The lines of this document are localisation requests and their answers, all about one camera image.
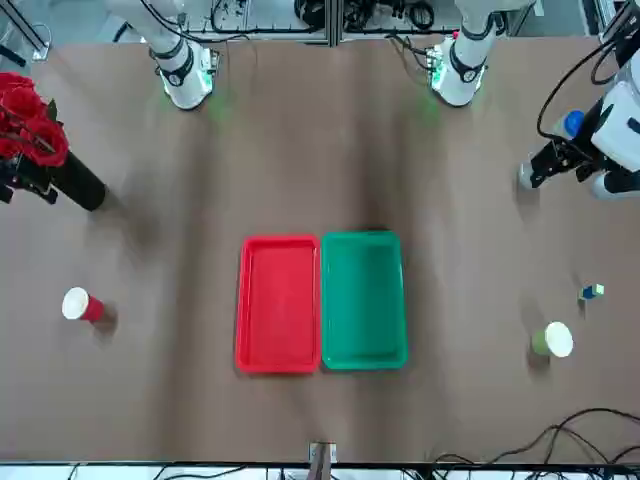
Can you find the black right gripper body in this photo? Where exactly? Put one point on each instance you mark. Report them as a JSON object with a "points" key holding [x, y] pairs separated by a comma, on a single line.
{"points": [[9, 177]]}

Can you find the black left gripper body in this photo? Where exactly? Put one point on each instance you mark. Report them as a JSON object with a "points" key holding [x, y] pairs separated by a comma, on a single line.
{"points": [[575, 157]]}

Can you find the red paper cup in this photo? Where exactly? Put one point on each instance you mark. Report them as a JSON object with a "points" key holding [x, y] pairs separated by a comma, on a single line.
{"points": [[80, 305]]}

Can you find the green paper cup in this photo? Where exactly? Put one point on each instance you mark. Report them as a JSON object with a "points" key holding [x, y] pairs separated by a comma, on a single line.
{"points": [[556, 340]]}

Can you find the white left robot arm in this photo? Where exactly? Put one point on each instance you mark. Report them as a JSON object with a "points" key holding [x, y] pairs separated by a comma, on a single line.
{"points": [[462, 80]]}

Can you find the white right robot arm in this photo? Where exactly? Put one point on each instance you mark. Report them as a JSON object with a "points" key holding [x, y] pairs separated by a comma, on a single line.
{"points": [[185, 85]]}

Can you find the green plastic tray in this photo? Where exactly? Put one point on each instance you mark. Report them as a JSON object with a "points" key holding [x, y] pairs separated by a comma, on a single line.
{"points": [[364, 300]]}

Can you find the red plastic tray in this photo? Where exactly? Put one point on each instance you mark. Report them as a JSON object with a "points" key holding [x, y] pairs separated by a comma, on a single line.
{"points": [[277, 305]]}

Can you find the clear bottle with blue cap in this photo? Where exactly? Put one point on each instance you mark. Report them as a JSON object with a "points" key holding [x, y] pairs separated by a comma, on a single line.
{"points": [[574, 122]]}

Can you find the black cylindrical vase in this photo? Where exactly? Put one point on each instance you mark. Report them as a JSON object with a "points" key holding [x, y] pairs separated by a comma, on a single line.
{"points": [[82, 185]]}

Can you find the red rose bouquet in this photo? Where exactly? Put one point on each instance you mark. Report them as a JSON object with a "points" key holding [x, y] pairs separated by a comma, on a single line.
{"points": [[27, 125]]}

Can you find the black bar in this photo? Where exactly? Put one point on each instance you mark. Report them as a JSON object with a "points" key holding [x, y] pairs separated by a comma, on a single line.
{"points": [[12, 56]]}

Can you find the small blue green block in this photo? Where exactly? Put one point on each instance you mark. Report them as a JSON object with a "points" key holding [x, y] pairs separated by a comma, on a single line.
{"points": [[591, 291]]}

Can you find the small green circuit board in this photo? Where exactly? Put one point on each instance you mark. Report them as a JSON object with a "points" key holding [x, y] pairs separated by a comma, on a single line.
{"points": [[435, 62]]}

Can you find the aluminium profile rail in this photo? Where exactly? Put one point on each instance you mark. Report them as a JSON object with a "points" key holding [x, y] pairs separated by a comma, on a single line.
{"points": [[607, 20]]}

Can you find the aluminium frame post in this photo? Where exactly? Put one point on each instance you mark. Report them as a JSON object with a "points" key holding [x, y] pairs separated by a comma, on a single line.
{"points": [[331, 22]]}

